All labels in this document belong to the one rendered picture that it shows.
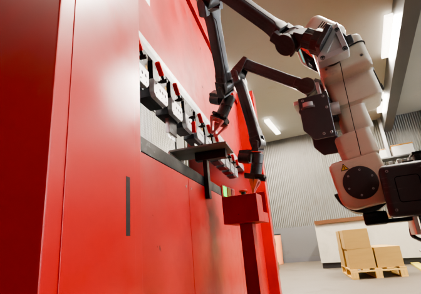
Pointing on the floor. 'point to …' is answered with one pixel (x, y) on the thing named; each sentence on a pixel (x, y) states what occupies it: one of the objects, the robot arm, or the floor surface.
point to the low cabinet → (323, 238)
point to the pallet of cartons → (368, 255)
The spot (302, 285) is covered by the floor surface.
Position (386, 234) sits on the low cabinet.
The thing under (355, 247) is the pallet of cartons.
